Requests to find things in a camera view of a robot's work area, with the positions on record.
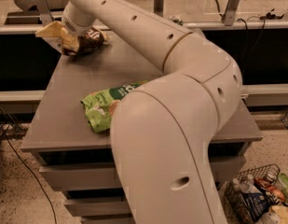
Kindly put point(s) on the blue snack bag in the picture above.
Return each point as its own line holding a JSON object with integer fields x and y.
{"x": 257, "y": 204}

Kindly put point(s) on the metal bracket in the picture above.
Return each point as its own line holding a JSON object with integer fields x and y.
{"x": 158, "y": 7}
{"x": 44, "y": 12}
{"x": 230, "y": 12}

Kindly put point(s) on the clear plastic water bottle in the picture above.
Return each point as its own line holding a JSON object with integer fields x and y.
{"x": 245, "y": 185}

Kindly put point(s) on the grey drawer cabinet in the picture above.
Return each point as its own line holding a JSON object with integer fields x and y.
{"x": 59, "y": 133}

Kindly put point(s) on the left metal bracket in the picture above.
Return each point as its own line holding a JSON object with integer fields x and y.
{"x": 44, "y": 12}

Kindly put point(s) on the green package in basket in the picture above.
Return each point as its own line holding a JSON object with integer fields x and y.
{"x": 282, "y": 183}

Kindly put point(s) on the grey drawer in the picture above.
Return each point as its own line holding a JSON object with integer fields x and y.
{"x": 97, "y": 206}
{"x": 109, "y": 219}
{"x": 85, "y": 176}

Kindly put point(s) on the green soda can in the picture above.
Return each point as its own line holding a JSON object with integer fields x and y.
{"x": 176, "y": 20}

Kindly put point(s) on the middle metal bracket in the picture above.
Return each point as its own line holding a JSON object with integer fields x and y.
{"x": 158, "y": 7}

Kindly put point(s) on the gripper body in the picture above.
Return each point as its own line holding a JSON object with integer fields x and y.
{"x": 75, "y": 26}

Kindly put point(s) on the wire basket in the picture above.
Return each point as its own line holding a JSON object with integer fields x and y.
{"x": 236, "y": 201}

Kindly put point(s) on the right metal bracket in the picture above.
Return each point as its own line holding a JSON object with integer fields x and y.
{"x": 230, "y": 12}

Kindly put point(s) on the brown sea salt chip bag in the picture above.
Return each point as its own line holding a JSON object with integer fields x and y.
{"x": 91, "y": 40}

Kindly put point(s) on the red snack package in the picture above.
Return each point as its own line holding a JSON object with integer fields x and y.
{"x": 261, "y": 182}

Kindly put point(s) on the top grey drawer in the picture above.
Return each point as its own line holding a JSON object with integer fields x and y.
{"x": 85, "y": 176}

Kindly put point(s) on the middle grey drawer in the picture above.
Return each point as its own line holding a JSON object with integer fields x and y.
{"x": 97, "y": 206}

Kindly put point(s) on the bottom grey drawer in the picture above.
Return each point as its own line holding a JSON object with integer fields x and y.
{"x": 109, "y": 219}

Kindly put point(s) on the green rice chip bag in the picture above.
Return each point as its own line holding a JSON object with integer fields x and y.
{"x": 100, "y": 105}

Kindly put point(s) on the yellow bag in basket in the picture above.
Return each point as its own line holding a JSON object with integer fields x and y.
{"x": 275, "y": 215}

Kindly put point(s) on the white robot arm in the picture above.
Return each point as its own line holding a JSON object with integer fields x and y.
{"x": 160, "y": 132}

